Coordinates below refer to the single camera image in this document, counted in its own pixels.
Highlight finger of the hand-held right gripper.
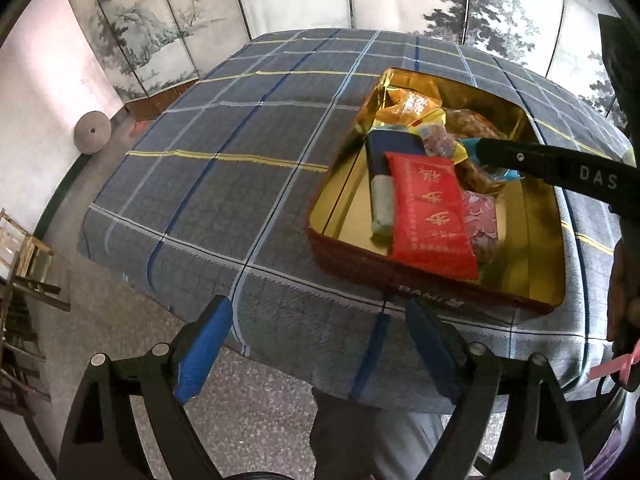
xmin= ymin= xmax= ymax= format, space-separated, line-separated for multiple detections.
xmin=472 ymin=136 xmax=557 ymax=184

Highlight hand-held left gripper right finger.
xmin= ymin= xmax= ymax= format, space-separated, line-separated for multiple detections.
xmin=405 ymin=297 xmax=586 ymax=480

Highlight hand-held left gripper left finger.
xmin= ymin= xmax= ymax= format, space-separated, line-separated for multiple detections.
xmin=59 ymin=295 xmax=236 ymax=480

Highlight blue candy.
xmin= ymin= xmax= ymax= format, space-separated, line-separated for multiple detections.
xmin=457 ymin=137 xmax=525 ymax=182

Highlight pink patterned snack packet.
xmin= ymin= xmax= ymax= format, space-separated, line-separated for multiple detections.
xmin=459 ymin=190 xmax=501 ymax=264

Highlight red snack packet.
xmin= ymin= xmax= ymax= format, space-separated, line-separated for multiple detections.
xmin=385 ymin=152 xmax=481 ymax=282

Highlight blue and white snack packet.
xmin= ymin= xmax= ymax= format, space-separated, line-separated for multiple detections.
xmin=365 ymin=130 xmax=424 ymax=244

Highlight gold metal tin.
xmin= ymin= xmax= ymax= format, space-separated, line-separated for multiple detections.
xmin=306 ymin=67 xmax=569 ymax=316

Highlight person's right hand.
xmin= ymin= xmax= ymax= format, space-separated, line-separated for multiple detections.
xmin=606 ymin=237 xmax=640 ymax=343

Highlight clear cookie packet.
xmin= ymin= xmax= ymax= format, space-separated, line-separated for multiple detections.
xmin=442 ymin=109 xmax=511 ymax=142

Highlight clear brown snack packet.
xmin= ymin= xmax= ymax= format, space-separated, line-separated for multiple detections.
xmin=419 ymin=124 xmax=472 ymax=164

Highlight person's grey trousers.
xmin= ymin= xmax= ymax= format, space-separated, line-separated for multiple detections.
xmin=309 ymin=385 xmax=452 ymax=480

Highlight orange snack packet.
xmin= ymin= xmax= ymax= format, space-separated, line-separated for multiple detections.
xmin=382 ymin=85 xmax=447 ymax=129

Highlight pink paper tag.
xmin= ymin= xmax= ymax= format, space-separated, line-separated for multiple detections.
xmin=589 ymin=345 xmax=640 ymax=382

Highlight blue plaid tablecloth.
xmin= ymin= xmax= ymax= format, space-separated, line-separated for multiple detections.
xmin=77 ymin=29 xmax=637 ymax=414

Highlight light wooden folding chair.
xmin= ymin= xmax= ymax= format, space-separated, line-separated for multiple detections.
xmin=0 ymin=207 xmax=71 ymax=417

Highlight round grey stone disc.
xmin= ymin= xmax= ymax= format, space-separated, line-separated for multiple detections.
xmin=75 ymin=111 xmax=112 ymax=155

